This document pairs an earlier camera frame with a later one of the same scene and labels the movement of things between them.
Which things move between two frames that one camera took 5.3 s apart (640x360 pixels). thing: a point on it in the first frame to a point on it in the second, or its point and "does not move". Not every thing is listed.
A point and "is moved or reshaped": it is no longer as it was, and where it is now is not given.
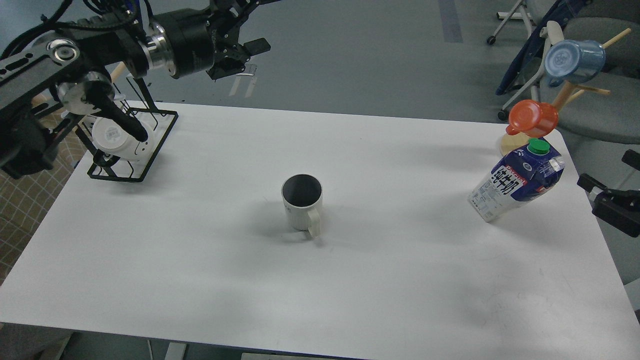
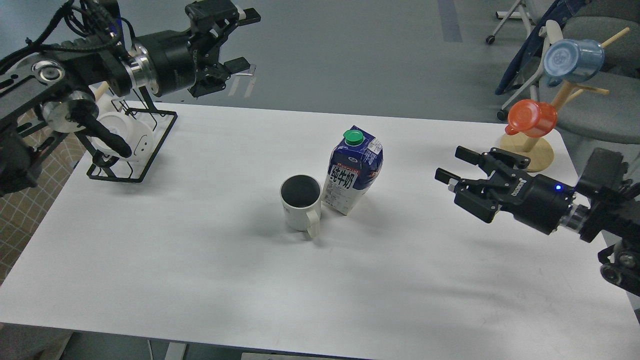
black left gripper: [185, 41] to [169, 61]
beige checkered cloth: [25, 200] does not move
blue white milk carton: [523, 175] is moved or reshaped
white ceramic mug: [302, 194] does not move
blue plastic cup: [572, 61] does not move
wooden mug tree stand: [569, 93] does not move
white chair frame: [552, 32] does not move
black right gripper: [621, 208] to [537, 202]
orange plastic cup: [532, 118] does not move
